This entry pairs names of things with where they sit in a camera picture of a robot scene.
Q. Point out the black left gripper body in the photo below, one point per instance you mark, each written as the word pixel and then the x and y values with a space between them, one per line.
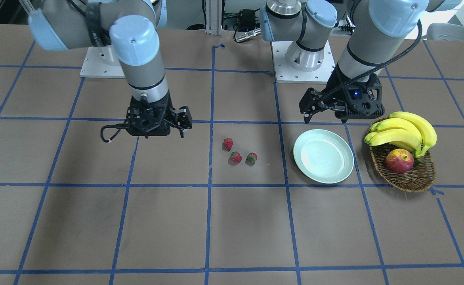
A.
pixel 337 85

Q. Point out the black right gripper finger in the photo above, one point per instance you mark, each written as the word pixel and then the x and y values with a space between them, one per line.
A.
pixel 181 119

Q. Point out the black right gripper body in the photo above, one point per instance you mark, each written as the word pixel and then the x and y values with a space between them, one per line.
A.
pixel 183 117

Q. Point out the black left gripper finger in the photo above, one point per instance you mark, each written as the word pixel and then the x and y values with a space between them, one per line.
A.
pixel 311 103

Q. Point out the red strawberry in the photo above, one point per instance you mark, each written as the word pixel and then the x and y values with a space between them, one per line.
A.
pixel 251 158
pixel 228 144
pixel 236 157

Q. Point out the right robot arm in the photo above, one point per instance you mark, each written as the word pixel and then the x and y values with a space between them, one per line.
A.
pixel 129 27

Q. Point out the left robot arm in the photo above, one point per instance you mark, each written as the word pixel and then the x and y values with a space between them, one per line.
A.
pixel 385 31

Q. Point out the light green plate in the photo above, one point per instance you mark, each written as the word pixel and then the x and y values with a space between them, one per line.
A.
pixel 323 156

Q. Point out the yellow banana bunch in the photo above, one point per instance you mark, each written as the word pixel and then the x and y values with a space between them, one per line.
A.
pixel 405 130

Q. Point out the red apple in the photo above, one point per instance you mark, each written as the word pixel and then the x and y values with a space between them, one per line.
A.
pixel 399 161

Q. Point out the brown wicker basket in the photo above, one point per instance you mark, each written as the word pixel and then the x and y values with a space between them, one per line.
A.
pixel 418 179

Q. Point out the black power adapter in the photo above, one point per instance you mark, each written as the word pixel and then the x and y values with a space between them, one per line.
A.
pixel 247 19

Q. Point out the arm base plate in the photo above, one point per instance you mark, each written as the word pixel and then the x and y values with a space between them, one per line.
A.
pixel 101 63
pixel 294 65

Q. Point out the aluminium frame post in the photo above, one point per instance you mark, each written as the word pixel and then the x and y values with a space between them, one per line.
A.
pixel 213 16

